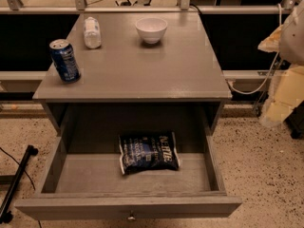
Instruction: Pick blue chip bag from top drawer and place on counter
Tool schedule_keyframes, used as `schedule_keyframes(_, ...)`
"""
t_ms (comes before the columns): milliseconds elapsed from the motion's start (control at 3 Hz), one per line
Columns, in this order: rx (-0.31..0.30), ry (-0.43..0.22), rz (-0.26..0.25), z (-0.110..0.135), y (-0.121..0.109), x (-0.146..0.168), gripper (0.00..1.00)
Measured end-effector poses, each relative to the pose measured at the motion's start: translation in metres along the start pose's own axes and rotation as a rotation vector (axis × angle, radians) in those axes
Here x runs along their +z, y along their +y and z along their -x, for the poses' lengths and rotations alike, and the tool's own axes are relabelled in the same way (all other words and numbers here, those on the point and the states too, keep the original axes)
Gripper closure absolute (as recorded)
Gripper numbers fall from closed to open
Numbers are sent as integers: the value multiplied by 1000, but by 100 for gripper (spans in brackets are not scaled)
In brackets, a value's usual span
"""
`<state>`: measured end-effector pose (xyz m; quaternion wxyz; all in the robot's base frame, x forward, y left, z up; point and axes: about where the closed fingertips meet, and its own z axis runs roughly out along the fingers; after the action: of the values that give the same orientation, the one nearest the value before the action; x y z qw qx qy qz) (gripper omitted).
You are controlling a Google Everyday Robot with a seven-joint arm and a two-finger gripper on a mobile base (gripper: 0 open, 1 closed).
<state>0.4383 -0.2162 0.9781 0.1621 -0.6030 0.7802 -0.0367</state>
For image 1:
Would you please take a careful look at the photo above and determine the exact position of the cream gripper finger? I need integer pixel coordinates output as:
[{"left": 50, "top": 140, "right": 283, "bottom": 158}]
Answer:
[{"left": 257, "top": 26, "right": 282, "bottom": 52}]

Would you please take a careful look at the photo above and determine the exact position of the blue chip bag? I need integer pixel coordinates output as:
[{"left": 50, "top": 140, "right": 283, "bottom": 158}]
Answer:
[{"left": 119, "top": 132, "right": 181, "bottom": 175}]

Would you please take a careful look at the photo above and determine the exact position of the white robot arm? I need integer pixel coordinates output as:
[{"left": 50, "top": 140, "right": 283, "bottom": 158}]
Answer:
[{"left": 257, "top": 1, "right": 304, "bottom": 127}]

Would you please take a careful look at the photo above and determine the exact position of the open grey top drawer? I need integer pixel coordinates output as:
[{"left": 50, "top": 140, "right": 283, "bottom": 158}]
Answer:
[{"left": 14, "top": 104, "right": 243, "bottom": 222}]

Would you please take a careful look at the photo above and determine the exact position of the white ceramic bowl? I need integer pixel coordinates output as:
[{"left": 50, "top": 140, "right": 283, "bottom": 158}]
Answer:
[{"left": 135, "top": 17, "right": 167, "bottom": 44}]

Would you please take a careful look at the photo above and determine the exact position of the grey wooden cabinet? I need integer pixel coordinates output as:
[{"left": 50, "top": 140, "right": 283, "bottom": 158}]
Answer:
[{"left": 32, "top": 10, "right": 233, "bottom": 137}]

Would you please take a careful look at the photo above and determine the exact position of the blue soda can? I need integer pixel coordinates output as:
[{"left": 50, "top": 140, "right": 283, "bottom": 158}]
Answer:
[{"left": 49, "top": 39, "right": 81, "bottom": 83}]

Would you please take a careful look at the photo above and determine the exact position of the black tripod leg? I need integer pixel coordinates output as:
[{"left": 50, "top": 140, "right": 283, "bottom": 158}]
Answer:
[{"left": 0, "top": 145, "right": 38, "bottom": 223}]

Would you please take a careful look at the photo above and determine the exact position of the white cable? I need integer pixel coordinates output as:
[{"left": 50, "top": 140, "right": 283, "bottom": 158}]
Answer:
[{"left": 227, "top": 3, "right": 283, "bottom": 96}]

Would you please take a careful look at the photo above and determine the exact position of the metal rail fence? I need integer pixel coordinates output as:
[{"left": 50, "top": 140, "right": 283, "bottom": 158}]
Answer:
[{"left": 0, "top": 0, "right": 304, "bottom": 15}]

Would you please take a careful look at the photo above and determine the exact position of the thin black floor cable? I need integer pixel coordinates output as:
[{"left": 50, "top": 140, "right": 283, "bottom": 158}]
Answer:
[{"left": 0, "top": 146, "right": 43, "bottom": 228}]

